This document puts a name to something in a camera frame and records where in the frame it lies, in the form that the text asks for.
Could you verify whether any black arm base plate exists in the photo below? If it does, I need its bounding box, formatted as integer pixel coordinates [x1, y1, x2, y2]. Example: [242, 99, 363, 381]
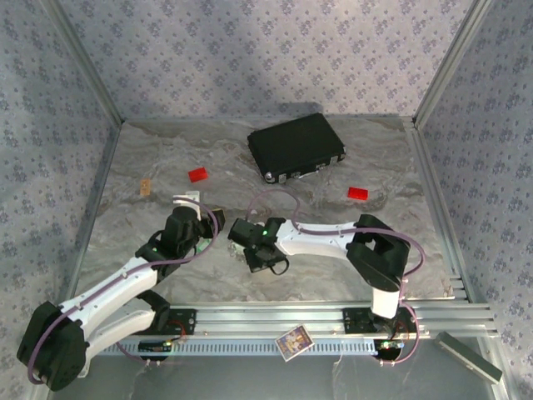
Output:
[120, 307, 197, 337]
[341, 307, 420, 334]

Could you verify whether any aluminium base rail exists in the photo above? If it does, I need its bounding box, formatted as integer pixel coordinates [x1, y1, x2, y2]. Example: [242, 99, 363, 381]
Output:
[170, 302, 499, 338]

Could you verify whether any aluminium side rail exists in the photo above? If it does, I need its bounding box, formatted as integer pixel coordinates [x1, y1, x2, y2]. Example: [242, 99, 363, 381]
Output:
[410, 118, 513, 400]
[31, 120, 124, 400]

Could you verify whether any aluminium frame post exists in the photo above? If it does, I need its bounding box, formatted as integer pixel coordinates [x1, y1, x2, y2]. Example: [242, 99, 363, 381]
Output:
[411, 0, 499, 130]
[41, 0, 126, 126]

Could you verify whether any slotted grey cable duct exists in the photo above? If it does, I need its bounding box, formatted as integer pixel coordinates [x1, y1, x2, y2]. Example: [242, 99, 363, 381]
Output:
[91, 336, 376, 358]

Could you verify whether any grey metal bar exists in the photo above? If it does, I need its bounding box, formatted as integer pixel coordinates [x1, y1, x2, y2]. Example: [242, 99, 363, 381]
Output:
[433, 332, 504, 383]

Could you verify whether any small circuit board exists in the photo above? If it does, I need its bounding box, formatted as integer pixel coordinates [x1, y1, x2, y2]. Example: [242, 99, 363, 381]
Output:
[138, 339, 174, 354]
[376, 339, 407, 353]

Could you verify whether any small printed card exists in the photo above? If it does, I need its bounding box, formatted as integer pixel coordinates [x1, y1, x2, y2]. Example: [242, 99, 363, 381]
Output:
[274, 324, 316, 363]

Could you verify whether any black briefcase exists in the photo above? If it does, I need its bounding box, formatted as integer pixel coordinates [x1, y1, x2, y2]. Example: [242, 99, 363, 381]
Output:
[247, 112, 347, 184]

